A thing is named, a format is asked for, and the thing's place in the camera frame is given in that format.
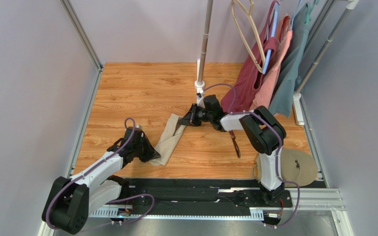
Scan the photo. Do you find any beige cloth napkin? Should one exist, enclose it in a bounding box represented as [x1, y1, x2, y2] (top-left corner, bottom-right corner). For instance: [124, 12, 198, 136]
[149, 114, 186, 166]

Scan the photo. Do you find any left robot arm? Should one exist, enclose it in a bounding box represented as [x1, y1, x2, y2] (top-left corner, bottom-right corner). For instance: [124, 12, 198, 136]
[42, 127, 161, 235]

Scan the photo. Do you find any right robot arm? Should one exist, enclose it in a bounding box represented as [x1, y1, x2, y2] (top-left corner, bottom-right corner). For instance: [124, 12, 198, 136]
[177, 95, 286, 205]

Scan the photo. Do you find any maroon tank top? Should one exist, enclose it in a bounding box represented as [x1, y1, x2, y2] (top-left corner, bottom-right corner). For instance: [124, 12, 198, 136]
[220, 0, 272, 113]

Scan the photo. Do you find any pink shirt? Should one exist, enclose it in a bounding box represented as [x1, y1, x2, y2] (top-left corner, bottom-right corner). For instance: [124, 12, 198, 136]
[250, 14, 292, 110]

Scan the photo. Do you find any blue hanger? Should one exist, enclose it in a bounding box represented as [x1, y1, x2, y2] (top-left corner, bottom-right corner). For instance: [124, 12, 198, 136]
[262, 0, 280, 74]

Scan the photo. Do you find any teal shirt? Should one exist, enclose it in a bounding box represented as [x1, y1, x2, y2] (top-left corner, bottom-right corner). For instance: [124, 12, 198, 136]
[269, 2, 313, 117]

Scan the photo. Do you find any right white rack foot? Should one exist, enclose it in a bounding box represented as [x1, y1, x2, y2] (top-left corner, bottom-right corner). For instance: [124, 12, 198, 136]
[293, 92, 305, 126]

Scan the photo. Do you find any beige baseball cap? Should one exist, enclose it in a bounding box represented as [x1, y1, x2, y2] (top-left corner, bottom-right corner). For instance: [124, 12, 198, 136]
[252, 147, 318, 188]

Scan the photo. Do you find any left rack pole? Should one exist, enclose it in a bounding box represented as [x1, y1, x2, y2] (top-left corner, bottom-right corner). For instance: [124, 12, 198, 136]
[197, 0, 215, 84]

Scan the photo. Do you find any rack pole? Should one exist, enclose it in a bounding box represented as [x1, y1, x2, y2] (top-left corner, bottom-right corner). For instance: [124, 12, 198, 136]
[294, 0, 359, 99]
[197, 0, 215, 84]

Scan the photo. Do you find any beige wooden hanger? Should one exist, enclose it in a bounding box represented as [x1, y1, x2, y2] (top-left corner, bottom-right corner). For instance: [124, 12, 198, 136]
[231, 0, 265, 74]

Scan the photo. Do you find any right rack pole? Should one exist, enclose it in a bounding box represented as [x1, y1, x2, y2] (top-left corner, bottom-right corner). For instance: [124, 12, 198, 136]
[294, 0, 359, 99]

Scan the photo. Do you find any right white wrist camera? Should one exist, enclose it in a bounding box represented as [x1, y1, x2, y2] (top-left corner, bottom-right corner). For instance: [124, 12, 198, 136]
[196, 93, 205, 108]

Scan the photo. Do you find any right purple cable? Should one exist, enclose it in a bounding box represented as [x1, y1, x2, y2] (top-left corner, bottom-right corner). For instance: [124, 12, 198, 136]
[198, 83, 300, 229]

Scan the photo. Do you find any purple cable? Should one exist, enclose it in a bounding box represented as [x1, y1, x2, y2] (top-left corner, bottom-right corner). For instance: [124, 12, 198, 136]
[45, 117, 155, 231]
[198, 83, 300, 229]

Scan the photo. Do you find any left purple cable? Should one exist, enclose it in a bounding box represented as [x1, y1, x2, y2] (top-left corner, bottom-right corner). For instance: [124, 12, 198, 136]
[45, 117, 155, 231]

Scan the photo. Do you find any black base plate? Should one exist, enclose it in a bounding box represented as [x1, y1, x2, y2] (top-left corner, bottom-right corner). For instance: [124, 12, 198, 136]
[67, 177, 327, 217]

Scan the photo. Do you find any aluminium frame rail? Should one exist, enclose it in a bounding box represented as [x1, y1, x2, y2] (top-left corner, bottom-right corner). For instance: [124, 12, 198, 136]
[38, 183, 355, 236]

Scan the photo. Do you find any left aluminium corner post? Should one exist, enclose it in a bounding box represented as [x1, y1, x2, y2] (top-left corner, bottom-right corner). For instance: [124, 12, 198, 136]
[60, 0, 103, 72]

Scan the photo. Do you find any aluminium corner post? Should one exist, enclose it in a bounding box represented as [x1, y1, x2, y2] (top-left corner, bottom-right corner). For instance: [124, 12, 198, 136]
[60, 0, 103, 72]
[293, 0, 335, 75]

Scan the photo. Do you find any right aluminium corner post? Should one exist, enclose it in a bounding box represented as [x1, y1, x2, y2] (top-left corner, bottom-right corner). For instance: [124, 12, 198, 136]
[293, 0, 335, 75]

